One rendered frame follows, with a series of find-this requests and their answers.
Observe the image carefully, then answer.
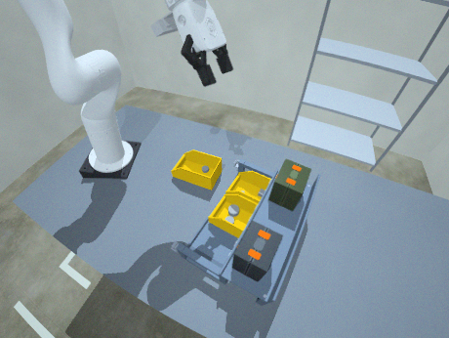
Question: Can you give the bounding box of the yellow open-front bin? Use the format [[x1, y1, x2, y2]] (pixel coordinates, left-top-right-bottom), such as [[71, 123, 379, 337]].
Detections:
[[227, 171, 270, 203], [210, 194, 258, 238], [172, 150, 222, 190]]

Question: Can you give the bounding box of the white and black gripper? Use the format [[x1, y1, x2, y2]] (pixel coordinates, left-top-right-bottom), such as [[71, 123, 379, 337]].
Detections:
[[173, 0, 233, 87]]

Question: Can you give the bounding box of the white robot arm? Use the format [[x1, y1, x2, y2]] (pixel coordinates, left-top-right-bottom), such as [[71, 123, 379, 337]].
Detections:
[[18, 0, 185, 173]]

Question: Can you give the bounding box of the olive green case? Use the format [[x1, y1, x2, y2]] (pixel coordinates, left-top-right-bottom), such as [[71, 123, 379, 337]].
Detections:
[[268, 159, 311, 211]]

